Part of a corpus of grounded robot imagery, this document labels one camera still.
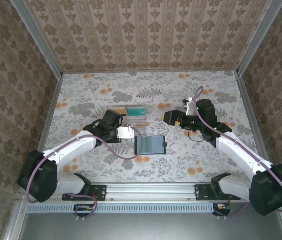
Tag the navy blue card holder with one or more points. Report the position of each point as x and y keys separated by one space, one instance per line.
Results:
x=157 y=146

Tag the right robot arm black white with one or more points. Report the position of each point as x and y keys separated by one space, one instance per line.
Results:
x=240 y=157

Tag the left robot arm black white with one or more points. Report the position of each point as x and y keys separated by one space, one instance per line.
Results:
x=68 y=150

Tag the orange card with brown stripe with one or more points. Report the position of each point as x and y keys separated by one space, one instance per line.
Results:
x=123 y=110

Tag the clear acrylic card organizer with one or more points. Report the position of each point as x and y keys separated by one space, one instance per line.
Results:
x=139 y=123

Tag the teal card with dark print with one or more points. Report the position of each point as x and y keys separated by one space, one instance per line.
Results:
x=135 y=112

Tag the teal card with grey stripe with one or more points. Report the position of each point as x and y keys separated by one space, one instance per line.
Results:
x=143 y=145

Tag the orange power connector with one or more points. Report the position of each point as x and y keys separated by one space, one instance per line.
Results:
x=88 y=207
x=220 y=207

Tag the grey metal sheet panel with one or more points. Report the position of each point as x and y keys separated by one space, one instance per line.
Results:
x=155 y=227

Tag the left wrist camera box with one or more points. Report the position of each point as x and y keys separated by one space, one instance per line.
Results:
x=125 y=132

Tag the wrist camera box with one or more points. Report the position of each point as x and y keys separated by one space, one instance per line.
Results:
x=125 y=132
x=190 y=107

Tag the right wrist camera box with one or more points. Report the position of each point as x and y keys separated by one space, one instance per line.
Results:
x=190 y=107

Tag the aluminium side rail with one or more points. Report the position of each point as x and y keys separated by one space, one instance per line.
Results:
x=248 y=105
x=53 y=105

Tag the aluminium back rail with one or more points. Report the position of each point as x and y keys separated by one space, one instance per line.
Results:
x=150 y=72

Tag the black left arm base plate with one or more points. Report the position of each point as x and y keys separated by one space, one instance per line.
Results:
x=100 y=192

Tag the aluminium front frame rail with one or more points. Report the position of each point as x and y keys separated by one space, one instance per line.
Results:
x=150 y=191

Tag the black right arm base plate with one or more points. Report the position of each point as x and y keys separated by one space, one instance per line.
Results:
x=200 y=192

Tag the aluminium corner post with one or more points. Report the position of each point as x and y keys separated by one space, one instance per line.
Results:
x=38 y=37
x=258 y=37

